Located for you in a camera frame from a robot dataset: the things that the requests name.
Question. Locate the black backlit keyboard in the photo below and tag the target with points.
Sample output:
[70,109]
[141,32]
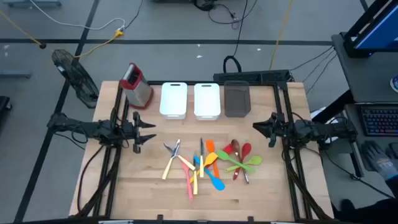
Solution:
[379,121]

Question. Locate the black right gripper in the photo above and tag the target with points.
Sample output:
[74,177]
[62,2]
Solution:
[273,130]

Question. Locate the grey translucent plastic bin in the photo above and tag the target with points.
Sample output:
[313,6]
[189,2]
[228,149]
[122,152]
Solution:
[237,99]

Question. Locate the blue silicone spatula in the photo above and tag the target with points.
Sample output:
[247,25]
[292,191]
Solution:
[218,184]

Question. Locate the grey computer cart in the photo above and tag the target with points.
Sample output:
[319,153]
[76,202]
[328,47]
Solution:
[367,77]

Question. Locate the black computer monitor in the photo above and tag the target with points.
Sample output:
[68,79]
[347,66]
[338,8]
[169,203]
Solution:
[379,31]

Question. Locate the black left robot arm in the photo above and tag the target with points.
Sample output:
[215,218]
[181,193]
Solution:
[93,129]

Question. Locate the grey metal floor base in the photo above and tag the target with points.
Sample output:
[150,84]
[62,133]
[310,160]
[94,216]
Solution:
[15,74]
[31,3]

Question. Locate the person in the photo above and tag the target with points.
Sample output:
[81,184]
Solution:
[373,211]

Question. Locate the black floor fan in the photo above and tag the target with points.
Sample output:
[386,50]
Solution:
[77,81]

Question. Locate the white plastic bin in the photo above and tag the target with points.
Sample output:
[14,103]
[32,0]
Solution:
[207,102]
[173,101]

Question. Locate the white blue round disc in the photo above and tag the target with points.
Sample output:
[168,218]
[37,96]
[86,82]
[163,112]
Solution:
[395,84]

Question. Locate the black round floor weight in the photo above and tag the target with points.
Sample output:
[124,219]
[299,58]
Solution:
[42,46]

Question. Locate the green silicone spatula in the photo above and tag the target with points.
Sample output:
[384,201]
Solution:
[222,155]

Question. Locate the red silicone spoon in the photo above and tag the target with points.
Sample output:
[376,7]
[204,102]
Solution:
[246,149]

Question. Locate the person's hand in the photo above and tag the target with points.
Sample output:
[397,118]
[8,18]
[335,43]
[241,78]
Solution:
[377,158]

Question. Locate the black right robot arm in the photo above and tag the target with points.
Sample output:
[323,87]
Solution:
[320,129]

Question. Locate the red silicone spatula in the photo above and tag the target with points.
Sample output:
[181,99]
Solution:
[229,148]

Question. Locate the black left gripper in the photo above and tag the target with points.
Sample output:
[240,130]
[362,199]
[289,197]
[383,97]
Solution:
[136,132]

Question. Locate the black perforated box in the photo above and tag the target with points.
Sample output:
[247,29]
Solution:
[248,76]

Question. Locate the orange silicone spatula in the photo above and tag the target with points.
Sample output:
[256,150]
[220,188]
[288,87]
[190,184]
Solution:
[210,145]

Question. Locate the brown wooden spoon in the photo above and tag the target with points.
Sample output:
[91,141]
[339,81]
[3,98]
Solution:
[235,144]

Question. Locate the black computer mouse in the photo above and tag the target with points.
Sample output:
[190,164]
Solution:
[393,152]

